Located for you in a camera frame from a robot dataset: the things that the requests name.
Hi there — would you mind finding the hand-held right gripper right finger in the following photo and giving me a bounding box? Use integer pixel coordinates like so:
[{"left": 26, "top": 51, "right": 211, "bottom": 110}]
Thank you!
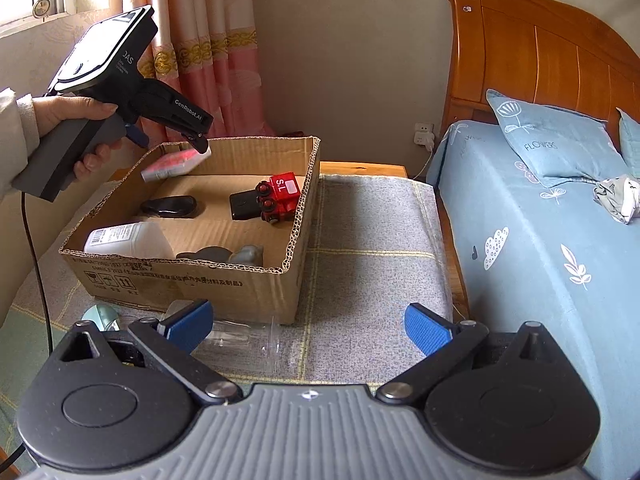
[{"left": 375, "top": 302, "right": 568, "bottom": 406}]

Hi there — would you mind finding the blue printed bedsheet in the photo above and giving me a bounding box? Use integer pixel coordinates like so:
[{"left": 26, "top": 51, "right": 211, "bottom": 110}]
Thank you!
[{"left": 425, "top": 119, "right": 640, "bottom": 480}]

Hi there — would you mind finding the red toy train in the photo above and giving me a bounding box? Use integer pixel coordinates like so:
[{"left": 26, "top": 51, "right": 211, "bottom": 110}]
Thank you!
[{"left": 254, "top": 175, "right": 302, "bottom": 224}]

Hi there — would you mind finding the grey elephant toy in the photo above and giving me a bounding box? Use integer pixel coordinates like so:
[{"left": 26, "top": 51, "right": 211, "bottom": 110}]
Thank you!
[{"left": 175, "top": 244, "right": 265, "bottom": 267}]

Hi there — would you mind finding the white plastic bottle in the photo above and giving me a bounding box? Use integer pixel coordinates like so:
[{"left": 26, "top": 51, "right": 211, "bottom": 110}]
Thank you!
[{"left": 83, "top": 221, "right": 176, "bottom": 261}]

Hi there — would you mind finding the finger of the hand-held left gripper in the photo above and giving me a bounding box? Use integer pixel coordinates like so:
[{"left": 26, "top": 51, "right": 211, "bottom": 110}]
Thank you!
[{"left": 170, "top": 120, "right": 213, "bottom": 157}]

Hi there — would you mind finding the wooden bed headboard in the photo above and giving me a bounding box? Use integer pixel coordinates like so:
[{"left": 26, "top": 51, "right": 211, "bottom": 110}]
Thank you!
[{"left": 440, "top": 0, "right": 640, "bottom": 133}]

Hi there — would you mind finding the black power bank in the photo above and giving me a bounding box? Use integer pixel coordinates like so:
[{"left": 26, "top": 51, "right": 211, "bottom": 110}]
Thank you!
[{"left": 229, "top": 189, "right": 266, "bottom": 222}]

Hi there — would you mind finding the mint green plastic object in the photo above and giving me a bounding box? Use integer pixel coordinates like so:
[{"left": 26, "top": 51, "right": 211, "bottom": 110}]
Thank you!
[{"left": 80, "top": 304, "right": 122, "bottom": 332}]

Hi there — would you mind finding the red card box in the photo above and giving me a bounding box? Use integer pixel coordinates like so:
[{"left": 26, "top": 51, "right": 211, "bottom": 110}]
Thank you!
[{"left": 140, "top": 147, "right": 212, "bottom": 182}]

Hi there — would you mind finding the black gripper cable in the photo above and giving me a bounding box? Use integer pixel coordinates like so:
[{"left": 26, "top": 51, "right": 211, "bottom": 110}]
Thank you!
[{"left": 0, "top": 190, "right": 55, "bottom": 466}]

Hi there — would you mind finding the large blue flower pillow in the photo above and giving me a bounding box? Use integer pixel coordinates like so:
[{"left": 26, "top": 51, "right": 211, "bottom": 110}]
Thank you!
[{"left": 486, "top": 89, "right": 628, "bottom": 188}]

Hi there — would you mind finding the black computer mouse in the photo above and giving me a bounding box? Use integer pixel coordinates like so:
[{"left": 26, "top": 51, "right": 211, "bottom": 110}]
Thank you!
[{"left": 140, "top": 196, "right": 198, "bottom": 219}]

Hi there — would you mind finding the white charger cable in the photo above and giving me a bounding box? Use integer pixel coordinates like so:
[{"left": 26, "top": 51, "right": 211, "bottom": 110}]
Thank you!
[{"left": 411, "top": 142, "right": 436, "bottom": 181}]

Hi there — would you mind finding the brown cardboard box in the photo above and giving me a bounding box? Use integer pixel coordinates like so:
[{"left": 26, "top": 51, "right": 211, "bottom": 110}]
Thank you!
[{"left": 59, "top": 135, "right": 322, "bottom": 326}]

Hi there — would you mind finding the person's left hand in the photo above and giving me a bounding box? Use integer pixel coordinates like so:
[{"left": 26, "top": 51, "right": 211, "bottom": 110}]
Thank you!
[{"left": 32, "top": 95, "right": 124, "bottom": 183}]

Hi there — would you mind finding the person's left forearm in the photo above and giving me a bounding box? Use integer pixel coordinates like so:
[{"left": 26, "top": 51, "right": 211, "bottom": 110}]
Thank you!
[{"left": 0, "top": 87, "right": 42, "bottom": 331}]

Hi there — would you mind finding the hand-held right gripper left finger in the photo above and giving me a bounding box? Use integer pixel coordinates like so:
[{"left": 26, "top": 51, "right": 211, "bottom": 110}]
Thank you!
[{"left": 47, "top": 299, "right": 244, "bottom": 408}]

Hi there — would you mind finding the pink patterned curtain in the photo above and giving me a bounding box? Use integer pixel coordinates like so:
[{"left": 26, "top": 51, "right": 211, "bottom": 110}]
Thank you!
[{"left": 132, "top": 0, "right": 276, "bottom": 151}]

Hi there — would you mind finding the crumpled grey white cloth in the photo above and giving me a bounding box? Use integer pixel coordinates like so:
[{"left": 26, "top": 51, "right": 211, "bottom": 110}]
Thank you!
[{"left": 592, "top": 174, "right": 640, "bottom": 225}]

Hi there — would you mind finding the clear plastic cup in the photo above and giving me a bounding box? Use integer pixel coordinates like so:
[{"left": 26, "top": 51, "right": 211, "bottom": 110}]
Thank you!
[{"left": 200, "top": 317, "right": 286, "bottom": 363}]

